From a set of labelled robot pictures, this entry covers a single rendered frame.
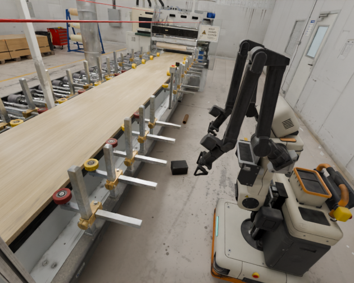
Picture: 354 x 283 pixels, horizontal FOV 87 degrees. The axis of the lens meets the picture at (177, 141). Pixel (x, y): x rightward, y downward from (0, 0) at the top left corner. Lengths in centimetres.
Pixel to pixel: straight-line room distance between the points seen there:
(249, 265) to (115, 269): 102
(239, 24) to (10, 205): 1132
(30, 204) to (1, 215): 10
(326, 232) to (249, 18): 1091
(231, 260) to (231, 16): 1097
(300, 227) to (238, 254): 55
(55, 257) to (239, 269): 116
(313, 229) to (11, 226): 146
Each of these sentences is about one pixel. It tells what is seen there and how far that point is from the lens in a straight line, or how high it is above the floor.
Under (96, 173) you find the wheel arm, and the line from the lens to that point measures 127.
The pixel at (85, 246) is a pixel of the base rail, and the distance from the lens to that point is 116.
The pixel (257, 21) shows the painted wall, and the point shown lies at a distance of 1170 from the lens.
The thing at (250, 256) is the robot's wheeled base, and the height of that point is 28.
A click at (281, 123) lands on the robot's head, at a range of 104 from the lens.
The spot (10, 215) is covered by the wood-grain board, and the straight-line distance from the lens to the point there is 114.
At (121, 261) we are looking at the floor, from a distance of 186.
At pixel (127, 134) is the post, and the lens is 125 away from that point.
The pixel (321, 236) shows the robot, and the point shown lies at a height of 76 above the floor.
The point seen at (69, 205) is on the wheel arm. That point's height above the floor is 83.
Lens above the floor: 169
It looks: 33 degrees down
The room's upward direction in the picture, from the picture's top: 6 degrees clockwise
